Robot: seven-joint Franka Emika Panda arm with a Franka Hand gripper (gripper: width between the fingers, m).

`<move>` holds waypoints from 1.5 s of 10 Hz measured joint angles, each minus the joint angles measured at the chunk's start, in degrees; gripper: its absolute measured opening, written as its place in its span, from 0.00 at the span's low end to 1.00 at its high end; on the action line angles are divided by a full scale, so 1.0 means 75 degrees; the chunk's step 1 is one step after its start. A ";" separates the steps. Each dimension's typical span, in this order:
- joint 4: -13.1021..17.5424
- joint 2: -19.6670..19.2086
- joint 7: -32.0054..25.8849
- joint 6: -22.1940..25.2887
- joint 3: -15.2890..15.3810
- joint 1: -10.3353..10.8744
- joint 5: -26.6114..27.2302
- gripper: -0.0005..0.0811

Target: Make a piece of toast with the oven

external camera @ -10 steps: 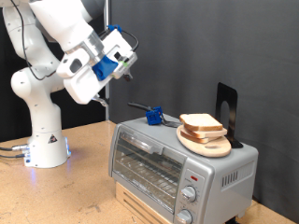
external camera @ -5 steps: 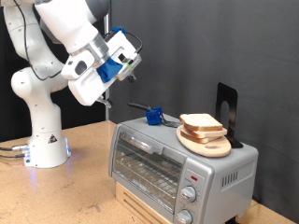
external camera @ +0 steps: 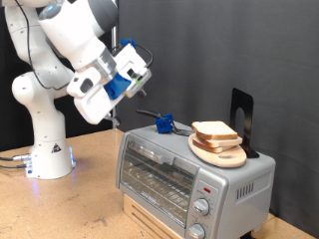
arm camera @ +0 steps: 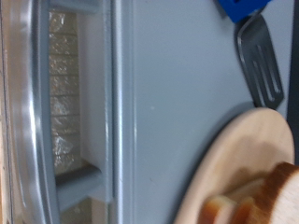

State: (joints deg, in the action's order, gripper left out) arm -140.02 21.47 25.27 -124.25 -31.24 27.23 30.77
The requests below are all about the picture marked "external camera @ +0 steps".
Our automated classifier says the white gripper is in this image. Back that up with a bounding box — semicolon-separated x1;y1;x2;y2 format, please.
67;43;148;129

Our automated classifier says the metal spatula with blue block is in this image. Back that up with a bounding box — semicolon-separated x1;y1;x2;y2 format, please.
136;109;195;137

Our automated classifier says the wooden stand under oven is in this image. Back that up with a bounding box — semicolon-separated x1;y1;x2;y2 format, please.
123;193;182;239

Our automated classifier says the silver oven knob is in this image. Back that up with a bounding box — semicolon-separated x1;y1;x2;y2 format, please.
187;222;207;239
192;197;211;217

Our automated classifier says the silver toaster oven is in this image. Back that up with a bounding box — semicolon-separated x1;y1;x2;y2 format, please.
115;119;277;239

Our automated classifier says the vertical metal pole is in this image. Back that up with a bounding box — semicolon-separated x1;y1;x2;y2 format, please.
111;0;120;129

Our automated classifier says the dark grey backdrop curtain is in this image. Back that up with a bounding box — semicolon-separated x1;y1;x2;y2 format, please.
117;0;319;238

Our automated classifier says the oval wooden cutting board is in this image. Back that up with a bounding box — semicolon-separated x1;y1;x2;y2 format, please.
187;132;248;169

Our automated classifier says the black metal bookend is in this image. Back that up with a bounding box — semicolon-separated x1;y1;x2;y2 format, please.
228;88;261;159

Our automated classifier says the black backdrop curtain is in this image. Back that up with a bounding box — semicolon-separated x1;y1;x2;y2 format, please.
0;0;116;152

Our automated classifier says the white wrist camera blue mount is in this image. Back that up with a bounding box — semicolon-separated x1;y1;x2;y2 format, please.
104;68;153;101

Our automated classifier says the blue cable clip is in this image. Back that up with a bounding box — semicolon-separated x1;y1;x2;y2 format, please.
119;38;138;48

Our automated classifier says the wire oven rack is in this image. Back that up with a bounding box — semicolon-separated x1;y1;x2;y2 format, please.
121;155;195;214

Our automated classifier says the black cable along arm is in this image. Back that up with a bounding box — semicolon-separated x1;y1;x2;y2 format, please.
13;0;155;92

